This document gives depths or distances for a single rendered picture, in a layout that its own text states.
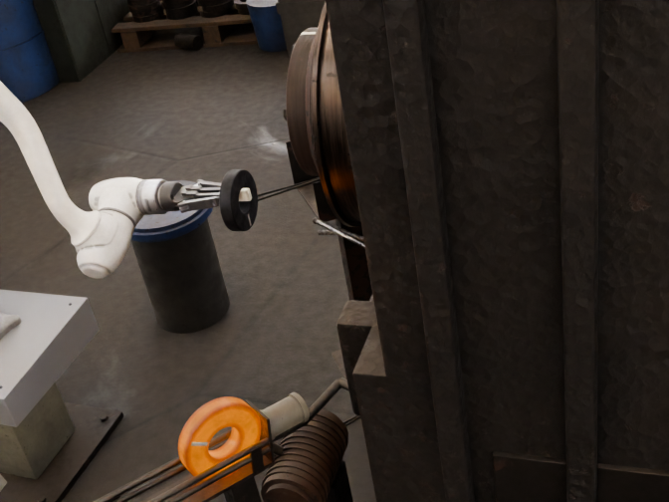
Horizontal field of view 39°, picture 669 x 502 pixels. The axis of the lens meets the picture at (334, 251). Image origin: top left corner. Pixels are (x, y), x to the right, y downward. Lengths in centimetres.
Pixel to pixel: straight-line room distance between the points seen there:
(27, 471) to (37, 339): 43
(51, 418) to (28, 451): 12
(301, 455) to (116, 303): 166
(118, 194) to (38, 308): 43
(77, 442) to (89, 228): 77
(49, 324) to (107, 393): 51
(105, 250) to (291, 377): 81
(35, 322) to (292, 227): 128
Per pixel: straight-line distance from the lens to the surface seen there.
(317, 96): 158
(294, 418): 176
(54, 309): 265
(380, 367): 152
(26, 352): 254
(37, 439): 279
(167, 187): 240
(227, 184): 229
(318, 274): 329
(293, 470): 187
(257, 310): 319
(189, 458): 168
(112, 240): 237
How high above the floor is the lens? 187
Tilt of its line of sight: 33 degrees down
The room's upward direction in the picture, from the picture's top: 10 degrees counter-clockwise
